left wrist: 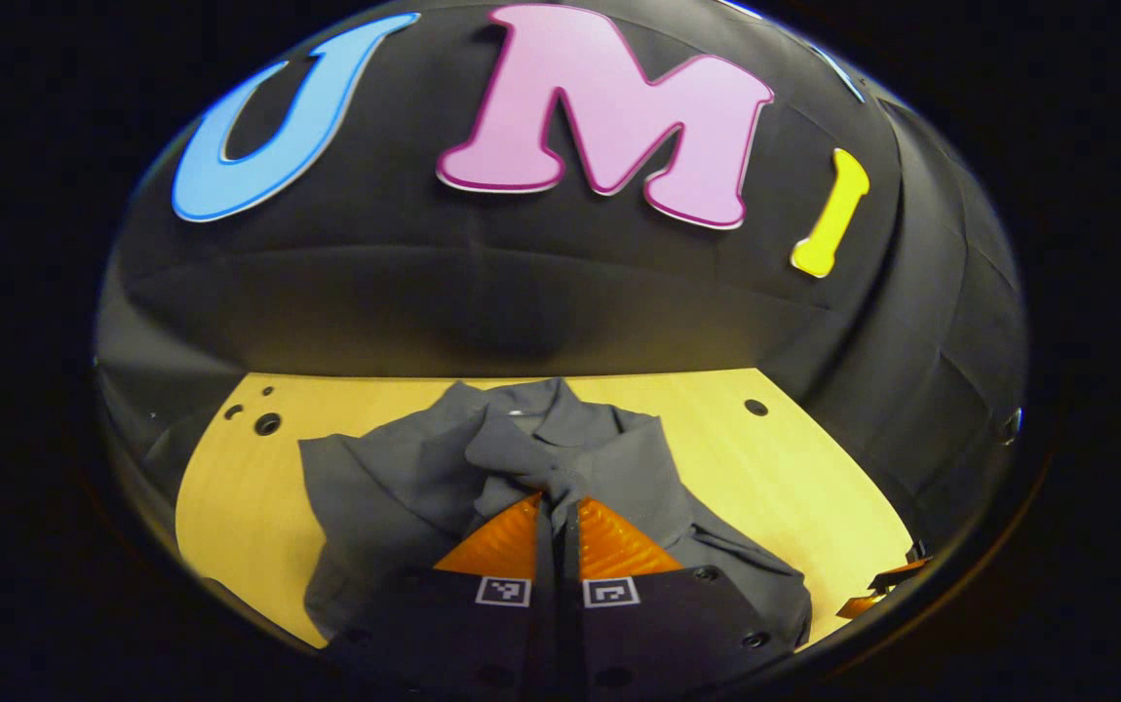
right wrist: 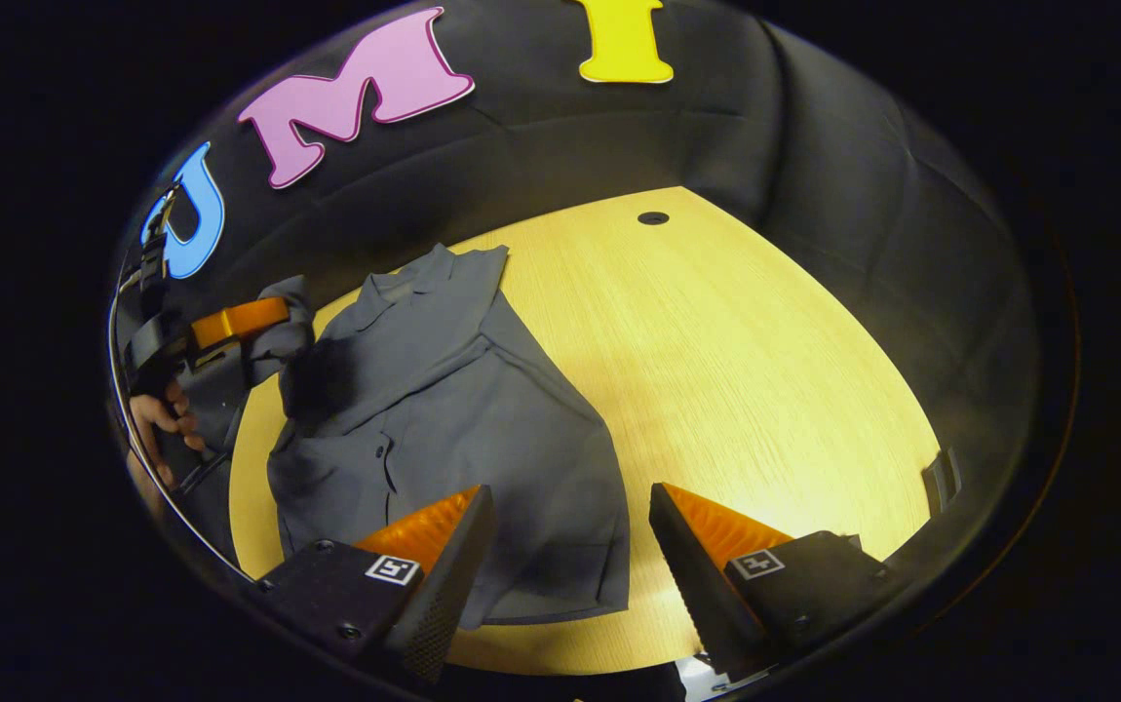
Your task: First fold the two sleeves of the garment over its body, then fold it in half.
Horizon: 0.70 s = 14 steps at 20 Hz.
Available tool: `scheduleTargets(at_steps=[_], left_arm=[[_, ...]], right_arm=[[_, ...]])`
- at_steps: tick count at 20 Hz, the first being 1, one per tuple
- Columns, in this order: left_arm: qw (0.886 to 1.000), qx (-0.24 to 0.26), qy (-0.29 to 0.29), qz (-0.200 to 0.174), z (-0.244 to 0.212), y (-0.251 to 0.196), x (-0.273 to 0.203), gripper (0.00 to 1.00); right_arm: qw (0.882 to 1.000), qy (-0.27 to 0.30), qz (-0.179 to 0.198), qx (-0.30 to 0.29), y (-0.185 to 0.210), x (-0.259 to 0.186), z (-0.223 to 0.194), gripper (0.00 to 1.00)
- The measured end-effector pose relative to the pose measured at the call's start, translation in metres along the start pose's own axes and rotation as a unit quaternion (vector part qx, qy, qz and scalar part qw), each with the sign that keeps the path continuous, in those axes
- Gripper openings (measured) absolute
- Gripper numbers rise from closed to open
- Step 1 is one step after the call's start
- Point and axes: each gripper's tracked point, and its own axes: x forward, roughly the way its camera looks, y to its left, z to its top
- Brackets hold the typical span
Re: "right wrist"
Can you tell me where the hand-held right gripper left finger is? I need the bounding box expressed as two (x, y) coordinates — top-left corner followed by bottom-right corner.
(253, 485), (496, 685)

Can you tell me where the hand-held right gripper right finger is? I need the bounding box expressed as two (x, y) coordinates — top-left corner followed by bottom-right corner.
(648, 482), (895, 682)

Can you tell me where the grey collared shirt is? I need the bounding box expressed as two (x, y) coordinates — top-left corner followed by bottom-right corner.
(185, 244), (632, 630)

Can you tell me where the black backdrop cloth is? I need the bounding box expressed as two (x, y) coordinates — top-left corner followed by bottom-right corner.
(112, 0), (1044, 586)

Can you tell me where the black table bracket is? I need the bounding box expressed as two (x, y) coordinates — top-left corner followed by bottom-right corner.
(920, 446), (964, 517)

